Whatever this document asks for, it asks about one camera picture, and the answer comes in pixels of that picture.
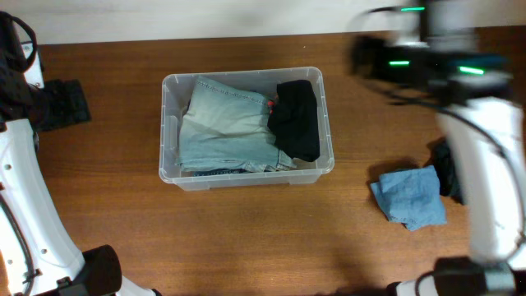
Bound black garment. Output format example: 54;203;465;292
267;80;321;162

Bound dark garment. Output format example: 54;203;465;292
430;138;465;205

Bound light blue cloth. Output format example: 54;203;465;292
370;166;447;231

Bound light wash jeans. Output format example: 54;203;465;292
177;76;295;173

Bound dark blue jeans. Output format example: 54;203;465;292
192;169;250;177

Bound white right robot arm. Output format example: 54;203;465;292
351;1;525;295

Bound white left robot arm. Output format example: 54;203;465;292
1;12;158;296

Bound clear plastic storage container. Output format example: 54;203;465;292
159;67;335;192

